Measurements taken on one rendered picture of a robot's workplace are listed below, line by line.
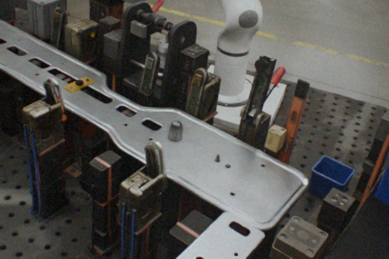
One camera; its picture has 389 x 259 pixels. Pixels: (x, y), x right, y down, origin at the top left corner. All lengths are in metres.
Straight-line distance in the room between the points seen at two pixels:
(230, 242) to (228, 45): 0.91
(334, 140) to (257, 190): 0.80
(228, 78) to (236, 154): 0.66
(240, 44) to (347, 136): 0.53
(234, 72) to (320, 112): 0.41
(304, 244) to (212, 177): 0.28
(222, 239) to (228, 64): 0.91
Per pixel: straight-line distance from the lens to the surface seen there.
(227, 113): 1.81
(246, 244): 1.02
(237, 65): 1.80
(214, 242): 1.01
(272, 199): 1.12
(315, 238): 0.98
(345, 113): 2.07
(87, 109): 1.32
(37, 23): 1.69
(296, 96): 1.18
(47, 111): 1.25
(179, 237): 1.03
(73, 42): 1.57
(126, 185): 1.04
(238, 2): 1.64
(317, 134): 1.89
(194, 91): 1.34
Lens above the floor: 1.75
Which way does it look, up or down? 34 degrees down
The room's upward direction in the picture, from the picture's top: 7 degrees clockwise
